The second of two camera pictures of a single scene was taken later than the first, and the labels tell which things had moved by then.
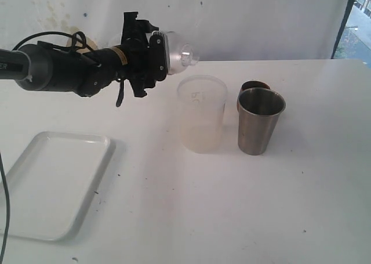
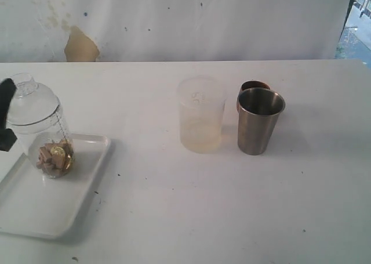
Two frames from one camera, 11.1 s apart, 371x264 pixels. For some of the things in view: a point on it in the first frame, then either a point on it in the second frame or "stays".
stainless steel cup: (258, 109) stays
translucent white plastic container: (202, 101) stays
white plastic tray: (51, 183) stays
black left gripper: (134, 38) to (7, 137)
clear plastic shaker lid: (181, 55) to (33, 108)
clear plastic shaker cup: (114, 39) to (52, 152)
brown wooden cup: (250, 85) stays
